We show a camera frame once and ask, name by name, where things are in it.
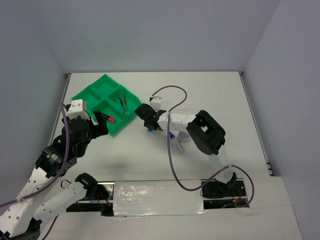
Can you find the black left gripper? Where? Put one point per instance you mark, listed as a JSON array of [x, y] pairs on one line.
[[100, 129]]

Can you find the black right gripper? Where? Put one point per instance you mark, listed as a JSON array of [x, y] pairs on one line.
[[145, 124]]

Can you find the pink highlighter marker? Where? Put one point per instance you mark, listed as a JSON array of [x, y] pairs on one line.
[[108, 118]]

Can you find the red gel pen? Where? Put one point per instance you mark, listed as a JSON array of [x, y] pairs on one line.
[[125, 104]]

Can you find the blue gel pen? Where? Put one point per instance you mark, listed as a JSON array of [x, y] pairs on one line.
[[122, 105]]

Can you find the clear spray bottle blue cap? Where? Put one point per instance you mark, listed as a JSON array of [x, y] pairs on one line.
[[176, 143]]

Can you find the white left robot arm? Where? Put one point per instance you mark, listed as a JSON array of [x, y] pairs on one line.
[[29, 214]]

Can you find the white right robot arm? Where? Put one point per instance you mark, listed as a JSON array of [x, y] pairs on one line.
[[205, 132]]

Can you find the green compartment tray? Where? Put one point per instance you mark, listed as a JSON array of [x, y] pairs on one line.
[[102, 95]]

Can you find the silver tape sheet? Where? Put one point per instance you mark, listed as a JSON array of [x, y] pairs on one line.
[[155, 198]]

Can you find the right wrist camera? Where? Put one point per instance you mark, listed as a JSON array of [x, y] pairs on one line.
[[155, 102]]

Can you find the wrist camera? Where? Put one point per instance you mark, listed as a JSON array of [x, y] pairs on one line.
[[77, 112], [155, 102]]

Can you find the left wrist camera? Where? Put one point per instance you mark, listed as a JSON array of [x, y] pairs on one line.
[[77, 112]]

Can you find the black mounting rail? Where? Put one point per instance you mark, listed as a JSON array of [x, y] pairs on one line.
[[102, 201]]

